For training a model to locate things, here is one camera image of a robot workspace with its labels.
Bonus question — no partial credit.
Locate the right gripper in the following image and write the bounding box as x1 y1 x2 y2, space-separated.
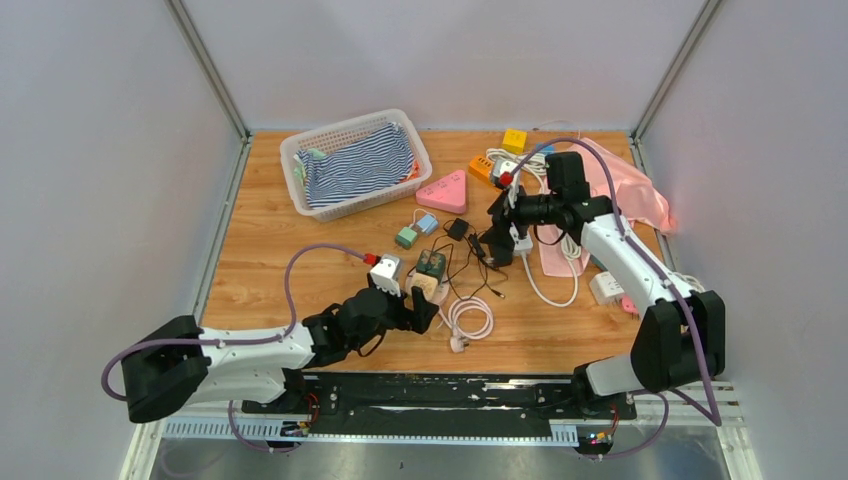
479 182 562 252

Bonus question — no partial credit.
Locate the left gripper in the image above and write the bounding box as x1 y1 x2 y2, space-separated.
349 272 438 351

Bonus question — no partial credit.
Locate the white power strip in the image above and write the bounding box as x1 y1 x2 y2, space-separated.
509 225 533 257

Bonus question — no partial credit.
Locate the beige wooden cube socket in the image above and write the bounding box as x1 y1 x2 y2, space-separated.
405 270 440 301

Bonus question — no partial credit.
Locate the green patterned cube socket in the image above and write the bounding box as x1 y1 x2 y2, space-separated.
415 250 447 281

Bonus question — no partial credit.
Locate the blue plug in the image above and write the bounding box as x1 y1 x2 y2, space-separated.
414 213 439 235

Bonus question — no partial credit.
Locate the green plug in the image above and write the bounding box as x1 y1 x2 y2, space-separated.
394 226 419 250

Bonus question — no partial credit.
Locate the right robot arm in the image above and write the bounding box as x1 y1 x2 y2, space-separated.
481 151 725 418

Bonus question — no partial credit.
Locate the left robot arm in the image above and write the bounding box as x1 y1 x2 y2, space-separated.
117 287 439 424

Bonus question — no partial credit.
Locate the white round socket base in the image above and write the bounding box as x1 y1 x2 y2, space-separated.
431 283 451 305

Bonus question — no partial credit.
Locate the yellow cube socket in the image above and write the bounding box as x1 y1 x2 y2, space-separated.
501 129 528 155

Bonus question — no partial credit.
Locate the white cube socket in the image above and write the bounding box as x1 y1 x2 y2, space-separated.
589 271 625 305

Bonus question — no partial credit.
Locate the pink plug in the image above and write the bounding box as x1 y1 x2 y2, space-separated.
620 296 638 315

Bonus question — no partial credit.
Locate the pink triangular power strip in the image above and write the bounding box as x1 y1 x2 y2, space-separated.
415 170 468 215

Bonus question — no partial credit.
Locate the orange power strip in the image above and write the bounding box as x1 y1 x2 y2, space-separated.
467 156 494 186

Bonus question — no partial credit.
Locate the pink cloth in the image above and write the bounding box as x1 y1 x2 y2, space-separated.
537 137 677 277

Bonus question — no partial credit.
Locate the blue white striped cloth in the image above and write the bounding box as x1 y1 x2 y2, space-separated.
294 123 416 209

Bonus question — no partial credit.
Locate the white plastic basket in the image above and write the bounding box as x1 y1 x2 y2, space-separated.
280 109 433 222

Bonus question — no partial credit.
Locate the white coiled cable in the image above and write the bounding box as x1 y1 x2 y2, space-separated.
440 296 496 354

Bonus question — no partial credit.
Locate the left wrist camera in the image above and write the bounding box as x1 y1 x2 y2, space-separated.
368 254 402 297

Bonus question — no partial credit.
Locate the thin black cable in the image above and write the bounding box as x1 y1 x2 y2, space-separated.
427 231 508 301

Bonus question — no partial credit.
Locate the white cable coil on cloth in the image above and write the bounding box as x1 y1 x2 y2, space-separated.
559 228 584 263

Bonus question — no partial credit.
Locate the white cable bundle by orange strip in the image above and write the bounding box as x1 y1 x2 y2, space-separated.
485 146 555 200

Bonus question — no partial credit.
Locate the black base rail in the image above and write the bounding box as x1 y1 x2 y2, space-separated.
237 372 636 438

